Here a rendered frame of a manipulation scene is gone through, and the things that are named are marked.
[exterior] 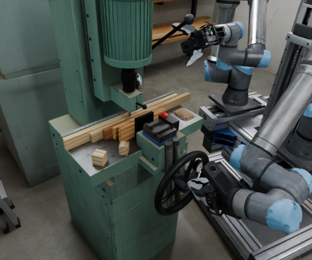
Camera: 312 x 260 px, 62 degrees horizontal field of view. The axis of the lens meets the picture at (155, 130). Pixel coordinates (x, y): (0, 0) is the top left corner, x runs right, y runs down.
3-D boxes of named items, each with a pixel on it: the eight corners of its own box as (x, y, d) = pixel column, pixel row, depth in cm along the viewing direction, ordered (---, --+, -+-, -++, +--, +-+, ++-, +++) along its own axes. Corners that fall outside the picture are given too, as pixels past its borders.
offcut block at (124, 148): (127, 155, 99) (127, 147, 97) (118, 155, 99) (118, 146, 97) (129, 149, 102) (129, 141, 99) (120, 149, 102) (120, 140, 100)
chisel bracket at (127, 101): (130, 116, 106) (129, 97, 101) (110, 102, 114) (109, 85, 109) (144, 110, 110) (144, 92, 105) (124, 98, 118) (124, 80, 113)
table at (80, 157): (105, 205, 87) (104, 193, 84) (64, 158, 105) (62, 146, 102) (217, 137, 121) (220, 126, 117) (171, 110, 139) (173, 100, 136)
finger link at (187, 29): (181, 11, 89) (200, 24, 94) (170, 19, 94) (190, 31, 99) (180, 19, 89) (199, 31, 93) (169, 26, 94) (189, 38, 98)
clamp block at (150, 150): (157, 168, 98) (158, 150, 93) (135, 150, 106) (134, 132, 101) (184, 152, 106) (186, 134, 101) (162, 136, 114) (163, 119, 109)
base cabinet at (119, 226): (118, 287, 145) (110, 203, 104) (70, 218, 180) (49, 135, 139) (176, 239, 170) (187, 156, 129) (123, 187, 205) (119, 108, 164)
